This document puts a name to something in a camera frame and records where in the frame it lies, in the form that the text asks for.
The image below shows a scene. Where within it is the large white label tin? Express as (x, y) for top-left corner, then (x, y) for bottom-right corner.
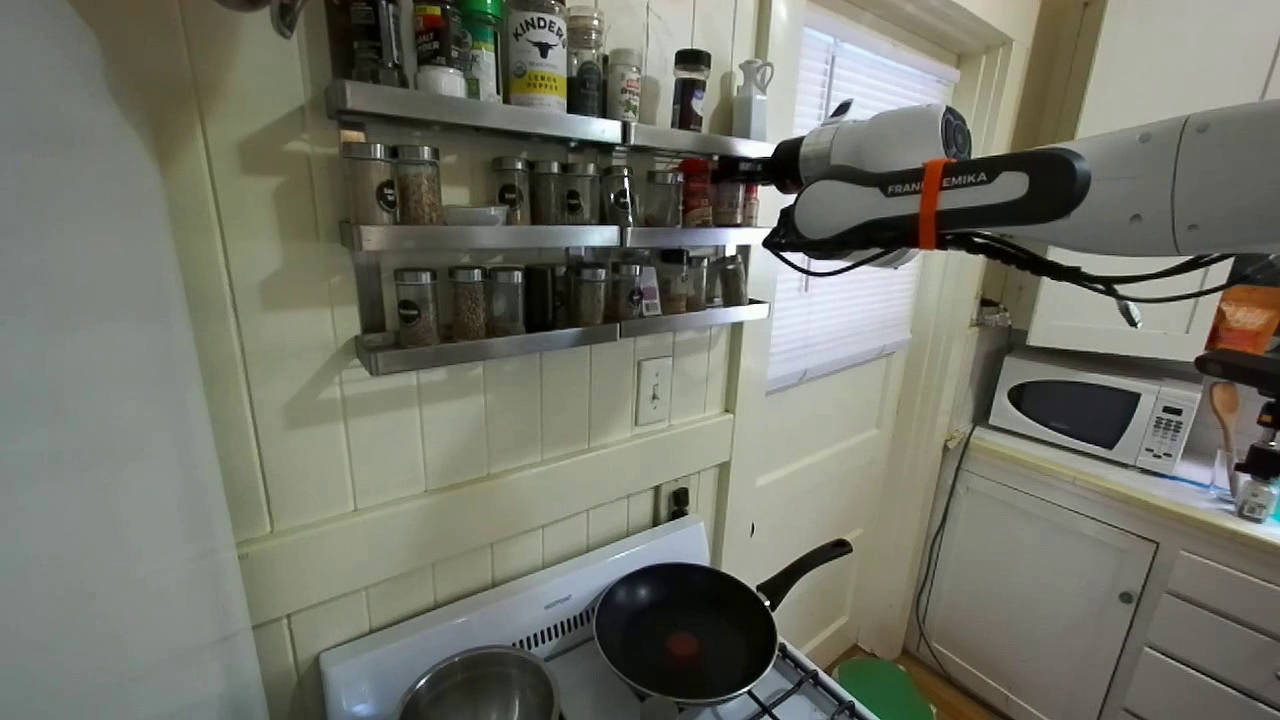
(503, 0), (572, 113)

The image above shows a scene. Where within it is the small clear glass bottle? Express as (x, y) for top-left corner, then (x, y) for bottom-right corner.
(732, 58), (775, 143)

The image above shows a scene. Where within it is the white microwave oven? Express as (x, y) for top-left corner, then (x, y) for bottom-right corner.
(987, 350), (1208, 480)

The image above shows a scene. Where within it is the white window blind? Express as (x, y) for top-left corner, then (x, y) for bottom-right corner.
(762, 23), (961, 395)

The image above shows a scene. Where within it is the tall white cabinet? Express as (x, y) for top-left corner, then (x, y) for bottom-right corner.
(1031, 0), (1280, 366)

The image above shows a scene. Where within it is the white refrigerator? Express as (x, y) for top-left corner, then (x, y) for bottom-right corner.
(0, 0), (277, 720)

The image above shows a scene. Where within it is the steel wall spice rack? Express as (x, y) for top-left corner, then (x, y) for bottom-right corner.
(322, 76), (792, 381)

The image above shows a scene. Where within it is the grey speckled spice jar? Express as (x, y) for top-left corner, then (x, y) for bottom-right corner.
(602, 50), (649, 123)

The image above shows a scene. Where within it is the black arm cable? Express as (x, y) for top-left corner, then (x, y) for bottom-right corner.
(762, 225), (1242, 333)

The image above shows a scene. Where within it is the white gas stove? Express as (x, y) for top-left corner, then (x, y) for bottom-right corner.
(317, 516), (882, 720)

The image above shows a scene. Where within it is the dark glass bottle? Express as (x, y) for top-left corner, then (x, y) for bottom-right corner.
(347, 0), (414, 88)

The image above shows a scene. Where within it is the dark spice jar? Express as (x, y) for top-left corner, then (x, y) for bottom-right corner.
(567, 5), (612, 119)

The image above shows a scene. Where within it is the clear glass spice jar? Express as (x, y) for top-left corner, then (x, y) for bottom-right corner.
(438, 265), (489, 346)
(658, 252), (695, 322)
(341, 136), (395, 229)
(493, 156), (530, 229)
(594, 162), (634, 229)
(572, 260), (612, 328)
(390, 269), (438, 350)
(687, 252), (720, 318)
(390, 141), (445, 229)
(561, 156), (602, 229)
(710, 248), (753, 313)
(640, 166), (684, 229)
(553, 260), (583, 333)
(480, 265), (528, 340)
(528, 156), (567, 229)

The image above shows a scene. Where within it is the green cap bottle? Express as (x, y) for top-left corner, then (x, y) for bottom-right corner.
(455, 0), (508, 104)

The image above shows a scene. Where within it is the white label spice jar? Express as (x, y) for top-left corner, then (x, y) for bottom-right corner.
(617, 257), (662, 324)

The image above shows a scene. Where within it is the black white label bottle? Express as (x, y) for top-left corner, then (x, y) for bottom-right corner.
(669, 50), (716, 136)

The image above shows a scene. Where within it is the red white spice bottle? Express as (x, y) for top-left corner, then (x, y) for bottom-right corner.
(411, 0), (470, 99)

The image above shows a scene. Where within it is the small glass counter jar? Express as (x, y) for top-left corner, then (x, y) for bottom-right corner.
(1233, 471), (1280, 527)

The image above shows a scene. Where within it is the orange snack bag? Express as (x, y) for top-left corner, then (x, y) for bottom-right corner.
(1210, 279), (1280, 362)

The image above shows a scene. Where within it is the black stove grate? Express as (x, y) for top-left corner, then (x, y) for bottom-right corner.
(634, 648), (863, 720)

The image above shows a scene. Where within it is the black frying pan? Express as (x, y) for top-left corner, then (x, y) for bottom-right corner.
(592, 535), (856, 708)

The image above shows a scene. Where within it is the stainless steel pot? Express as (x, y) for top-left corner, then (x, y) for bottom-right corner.
(395, 646), (561, 720)

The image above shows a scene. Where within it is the wooden spoon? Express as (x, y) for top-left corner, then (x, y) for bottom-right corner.
(1202, 377), (1246, 464)

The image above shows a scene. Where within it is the white base cabinet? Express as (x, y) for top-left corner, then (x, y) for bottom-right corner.
(917, 436), (1280, 720)

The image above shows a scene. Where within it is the orange velcro strap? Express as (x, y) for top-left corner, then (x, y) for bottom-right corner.
(917, 156), (956, 252)

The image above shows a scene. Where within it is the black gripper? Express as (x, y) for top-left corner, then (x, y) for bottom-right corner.
(710, 133), (809, 204)

